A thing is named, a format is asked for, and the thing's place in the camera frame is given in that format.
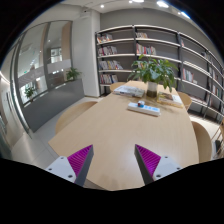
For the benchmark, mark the beige chair left side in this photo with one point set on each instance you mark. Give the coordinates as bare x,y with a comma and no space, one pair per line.
71,114

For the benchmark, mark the yellow green book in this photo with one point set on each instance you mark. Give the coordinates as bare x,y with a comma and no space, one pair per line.
169,99

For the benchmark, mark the white power strip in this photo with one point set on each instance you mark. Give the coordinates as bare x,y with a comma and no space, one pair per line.
144,109

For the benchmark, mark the large dark metal bookshelf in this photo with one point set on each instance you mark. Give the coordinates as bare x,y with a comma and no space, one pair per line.
198,72

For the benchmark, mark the green potted plant white pot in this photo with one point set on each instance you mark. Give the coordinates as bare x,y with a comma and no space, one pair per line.
153,71

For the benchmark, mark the potted plant behind glass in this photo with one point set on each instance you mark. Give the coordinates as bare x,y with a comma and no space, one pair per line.
72,74

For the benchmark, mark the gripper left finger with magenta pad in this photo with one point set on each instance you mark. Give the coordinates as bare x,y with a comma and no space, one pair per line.
73,168

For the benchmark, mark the small plant lower left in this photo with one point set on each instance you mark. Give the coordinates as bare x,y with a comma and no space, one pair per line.
29,92

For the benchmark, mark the beige chair right near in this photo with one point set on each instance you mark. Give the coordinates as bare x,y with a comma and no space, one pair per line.
203,142

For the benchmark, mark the beige chair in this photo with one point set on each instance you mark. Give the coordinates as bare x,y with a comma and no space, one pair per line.
186,100
71,114
203,142

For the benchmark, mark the white and red charger plug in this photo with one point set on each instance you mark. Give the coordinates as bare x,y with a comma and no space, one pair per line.
141,103

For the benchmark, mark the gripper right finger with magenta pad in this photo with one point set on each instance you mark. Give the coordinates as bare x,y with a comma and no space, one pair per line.
152,166

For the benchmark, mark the beige chair right far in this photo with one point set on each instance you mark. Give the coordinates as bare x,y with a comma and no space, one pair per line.
186,100

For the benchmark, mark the beige chair table end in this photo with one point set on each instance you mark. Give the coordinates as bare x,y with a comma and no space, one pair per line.
116,85

